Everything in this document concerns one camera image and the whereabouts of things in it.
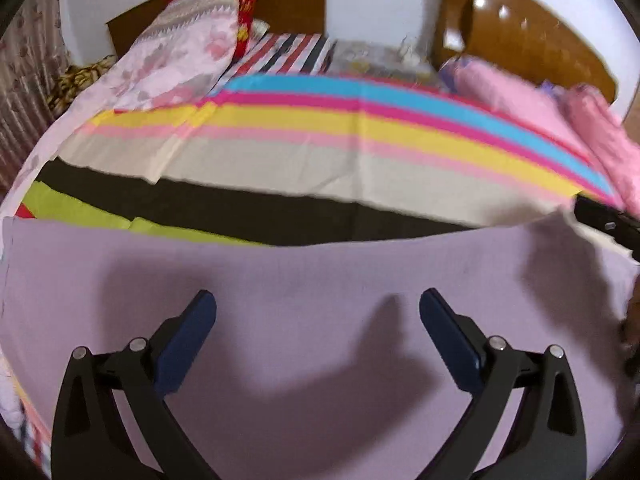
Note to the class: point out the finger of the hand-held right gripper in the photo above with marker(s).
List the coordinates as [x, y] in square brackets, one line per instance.
[607, 222]

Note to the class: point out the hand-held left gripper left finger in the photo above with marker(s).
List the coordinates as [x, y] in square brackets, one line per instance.
[192, 330]

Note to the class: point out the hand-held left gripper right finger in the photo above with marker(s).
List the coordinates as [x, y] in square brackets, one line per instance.
[450, 340]

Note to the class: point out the purple pants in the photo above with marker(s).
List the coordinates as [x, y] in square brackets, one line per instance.
[300, 310]

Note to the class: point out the pink comforter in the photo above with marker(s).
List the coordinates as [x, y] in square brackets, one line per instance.
[600, 130]

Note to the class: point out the pink bed sheet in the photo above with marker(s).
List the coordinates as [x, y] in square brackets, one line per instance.
[500, 90]

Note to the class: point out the glossy brown wooden headboard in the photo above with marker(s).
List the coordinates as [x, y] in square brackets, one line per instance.
[525, 35]

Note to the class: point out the striped blanket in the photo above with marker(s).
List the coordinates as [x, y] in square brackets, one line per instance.
[350, 160]

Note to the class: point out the tiger print blanket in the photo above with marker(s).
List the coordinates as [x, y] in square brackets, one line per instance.
[75, 80]

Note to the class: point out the pink floral quilt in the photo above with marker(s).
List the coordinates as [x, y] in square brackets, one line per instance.
[175, 50]

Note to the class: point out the nightstand with floral cover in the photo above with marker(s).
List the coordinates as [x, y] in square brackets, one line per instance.
[370, 60]

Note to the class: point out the plaid bed sheet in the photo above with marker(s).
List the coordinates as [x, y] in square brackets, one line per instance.
[290, 55]

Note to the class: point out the white floral pillow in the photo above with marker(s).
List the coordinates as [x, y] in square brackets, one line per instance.
[260, 30]

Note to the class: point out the floral pink curtain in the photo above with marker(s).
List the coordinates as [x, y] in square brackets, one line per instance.
[25, 70]

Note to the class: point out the red pillow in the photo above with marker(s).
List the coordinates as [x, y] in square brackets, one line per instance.
[250, 10]

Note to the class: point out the dark wooden headboard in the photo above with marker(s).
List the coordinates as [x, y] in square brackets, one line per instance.
[295, 0]

